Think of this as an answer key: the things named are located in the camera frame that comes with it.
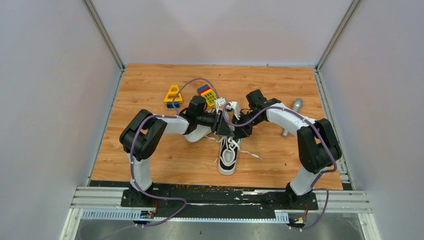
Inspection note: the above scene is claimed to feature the aluminium frame rail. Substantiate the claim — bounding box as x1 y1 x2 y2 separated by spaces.
70 186 133 210

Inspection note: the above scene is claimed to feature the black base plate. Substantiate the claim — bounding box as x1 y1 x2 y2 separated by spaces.
89 180 319 219

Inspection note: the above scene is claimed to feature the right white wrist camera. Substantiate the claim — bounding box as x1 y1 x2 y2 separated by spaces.
225 101 241 120

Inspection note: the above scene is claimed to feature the colourful toy block stack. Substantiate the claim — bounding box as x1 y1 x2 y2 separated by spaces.
197 84 218 108

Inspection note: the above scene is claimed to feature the yellow triangle toy block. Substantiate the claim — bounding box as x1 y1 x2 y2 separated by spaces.
164 84 183 109

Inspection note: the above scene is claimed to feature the black white sneaker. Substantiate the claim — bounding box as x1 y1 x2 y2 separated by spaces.
218 136 242 175

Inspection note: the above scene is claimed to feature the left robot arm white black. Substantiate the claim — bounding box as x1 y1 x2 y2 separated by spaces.
119 95 234 207

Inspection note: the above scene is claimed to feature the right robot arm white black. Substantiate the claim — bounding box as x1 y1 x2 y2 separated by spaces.
225 89 342 209

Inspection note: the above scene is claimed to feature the white slotted cable duct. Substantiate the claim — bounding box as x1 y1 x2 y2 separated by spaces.
81 208 290 223

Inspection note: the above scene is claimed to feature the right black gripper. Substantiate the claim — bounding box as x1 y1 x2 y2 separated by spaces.
232 111 264 140

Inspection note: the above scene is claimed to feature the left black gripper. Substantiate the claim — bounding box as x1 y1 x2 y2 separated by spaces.
196 109 235 138

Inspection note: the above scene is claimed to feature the white shoe upside down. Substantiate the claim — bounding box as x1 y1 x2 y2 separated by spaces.
184 124 212 143

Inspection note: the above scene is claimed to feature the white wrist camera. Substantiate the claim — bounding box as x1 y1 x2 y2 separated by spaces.
214 97 227 112
225 101 241 120

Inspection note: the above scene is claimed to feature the grey metal cylinder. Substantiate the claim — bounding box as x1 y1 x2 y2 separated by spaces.
281 97 304 139

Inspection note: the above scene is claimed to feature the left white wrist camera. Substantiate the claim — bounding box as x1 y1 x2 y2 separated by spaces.
214 97 227 112

